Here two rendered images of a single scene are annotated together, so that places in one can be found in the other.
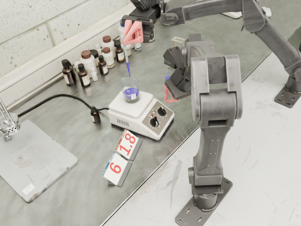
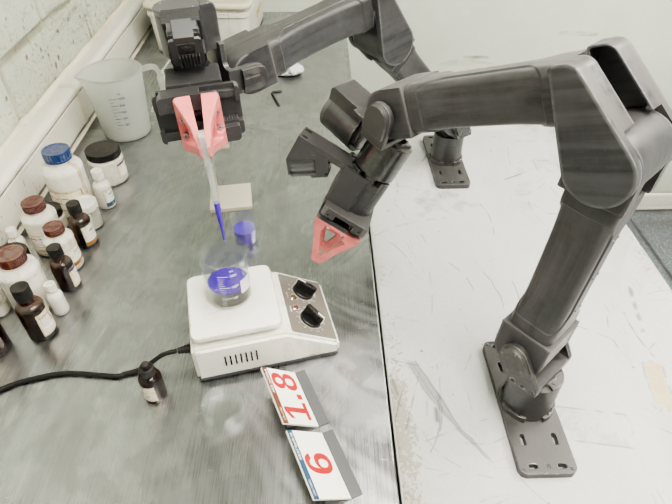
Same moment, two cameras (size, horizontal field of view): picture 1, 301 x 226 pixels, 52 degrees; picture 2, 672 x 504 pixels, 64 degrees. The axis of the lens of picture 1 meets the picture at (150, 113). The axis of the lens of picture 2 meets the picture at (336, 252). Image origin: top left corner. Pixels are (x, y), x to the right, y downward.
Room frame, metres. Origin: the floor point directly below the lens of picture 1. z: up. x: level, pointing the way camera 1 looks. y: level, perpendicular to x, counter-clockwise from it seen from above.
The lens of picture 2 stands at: (0.33, 0.33, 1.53)
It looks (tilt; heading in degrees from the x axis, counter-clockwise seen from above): 42 degrees down; 314
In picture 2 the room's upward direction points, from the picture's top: straight up
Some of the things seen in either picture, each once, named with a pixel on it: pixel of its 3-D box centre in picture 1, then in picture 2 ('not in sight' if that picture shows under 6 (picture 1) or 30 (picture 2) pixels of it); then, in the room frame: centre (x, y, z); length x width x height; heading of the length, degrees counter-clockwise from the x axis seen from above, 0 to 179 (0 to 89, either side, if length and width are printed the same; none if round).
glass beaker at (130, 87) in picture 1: (130, 90); (224, 274); (0.80, 0.06, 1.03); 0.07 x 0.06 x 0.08; 57
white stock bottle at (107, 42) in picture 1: (108, 47); (42, 224); (1.20, 0.16, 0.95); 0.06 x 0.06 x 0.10
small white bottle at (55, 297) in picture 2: (93, 74); (55, 297); (1.04, 0.22, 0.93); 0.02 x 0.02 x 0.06
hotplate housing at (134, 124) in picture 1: (138, 112); (254, 318); (0.78, 0.04, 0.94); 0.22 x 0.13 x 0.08; 58
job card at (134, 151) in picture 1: (129, 144); (294, 395); (0.65, 0.08, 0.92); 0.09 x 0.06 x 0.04; 157
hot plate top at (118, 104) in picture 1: (131, 101); (232, 301); (0.79, 0.06, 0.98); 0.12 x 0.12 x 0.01; 58
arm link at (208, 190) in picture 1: (205, 179); (536, 353); (0.44, -0.13, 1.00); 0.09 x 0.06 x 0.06; 87
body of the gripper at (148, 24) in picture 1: (142, 23); (198, 103); (0.89, 0.00, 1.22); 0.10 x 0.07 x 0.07; 58
